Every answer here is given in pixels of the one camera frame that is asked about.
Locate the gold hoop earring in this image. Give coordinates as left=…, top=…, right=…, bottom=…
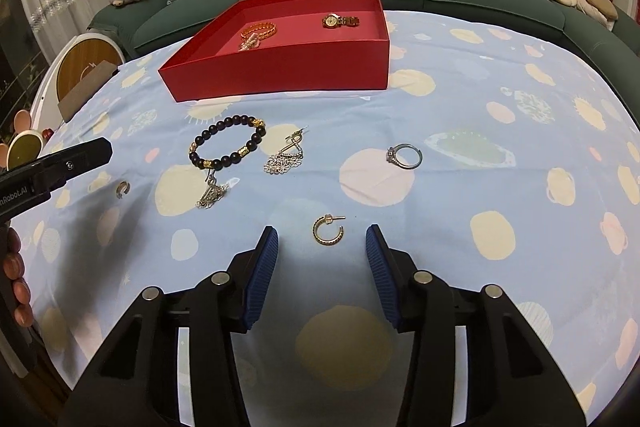
left=313, top=214, right=347, bottom=247

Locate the gold wristwatch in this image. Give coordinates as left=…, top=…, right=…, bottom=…
left=321, top=13, right=361, bottom=30

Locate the white round wood-faced stand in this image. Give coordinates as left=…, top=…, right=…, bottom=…
left=29, top=32, right=126, bottom=134

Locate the silver gemstone ring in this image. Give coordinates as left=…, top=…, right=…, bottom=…
left=384, top=143, right=424, bottom=170

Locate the blue dotted tablecloth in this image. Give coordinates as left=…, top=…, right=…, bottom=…
left=10, top=9, right=637, bottom=427

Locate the brown cardboard piece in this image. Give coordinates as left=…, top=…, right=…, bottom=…
left=57, top=60, right=119, bottom=123

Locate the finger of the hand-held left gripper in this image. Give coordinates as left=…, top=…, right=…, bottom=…
left=29, top=137, right=113, bottom=195

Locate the person's left hand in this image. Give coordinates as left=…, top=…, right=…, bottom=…
left=0, top=226, right=35, bottom=329

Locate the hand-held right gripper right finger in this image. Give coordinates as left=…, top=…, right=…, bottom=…
left=365, top=223, right=586, bottom=427

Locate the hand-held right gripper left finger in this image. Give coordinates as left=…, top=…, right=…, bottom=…
left=57, top=226, right=279, bottom=427

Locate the red jewelry box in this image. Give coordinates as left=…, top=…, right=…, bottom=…
left=158, top=0, right=391, bottom=104

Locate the pink flower round ornament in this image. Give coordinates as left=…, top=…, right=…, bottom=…
left=0, top=109, right=46, bottom=171

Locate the black bead bracelet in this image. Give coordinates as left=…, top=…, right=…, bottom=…
left=188, top=114, right=266, bottom=170

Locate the silver tassel earring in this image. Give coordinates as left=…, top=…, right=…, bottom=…
left=194, top=169, right=241, bottom=210
left=263, top=125, right=310, bottom=176

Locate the gold chain bracelet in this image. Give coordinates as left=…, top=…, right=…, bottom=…
left=240, top=21, right=278, bottom=53

